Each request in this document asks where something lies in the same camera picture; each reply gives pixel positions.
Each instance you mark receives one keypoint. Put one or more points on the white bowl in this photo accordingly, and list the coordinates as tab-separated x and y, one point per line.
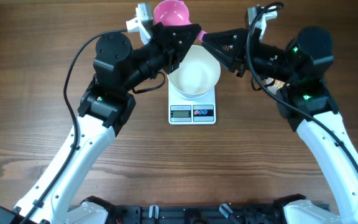
197	74

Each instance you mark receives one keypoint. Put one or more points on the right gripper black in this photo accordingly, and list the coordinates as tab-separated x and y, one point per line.
236	57

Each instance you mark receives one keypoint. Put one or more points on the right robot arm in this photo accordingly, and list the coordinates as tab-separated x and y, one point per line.
293	77

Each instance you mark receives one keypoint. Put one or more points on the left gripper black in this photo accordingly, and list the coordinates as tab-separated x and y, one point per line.
173	51

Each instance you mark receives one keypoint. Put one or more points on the clear plastic container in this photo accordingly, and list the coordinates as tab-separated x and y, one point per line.
269	83

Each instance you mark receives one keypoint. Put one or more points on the white kitchen scale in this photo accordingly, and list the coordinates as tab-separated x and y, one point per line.
192	110

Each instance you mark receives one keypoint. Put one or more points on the pile of dried soybeans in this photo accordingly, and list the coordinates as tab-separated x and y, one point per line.
278	84

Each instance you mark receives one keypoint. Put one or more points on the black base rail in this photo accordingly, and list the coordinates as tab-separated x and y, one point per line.
249	214

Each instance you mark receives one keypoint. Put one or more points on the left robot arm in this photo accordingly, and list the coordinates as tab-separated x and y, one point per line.
104	109

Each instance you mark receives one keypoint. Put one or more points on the pink measuring scoop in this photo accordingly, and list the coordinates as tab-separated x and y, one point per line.
175	16

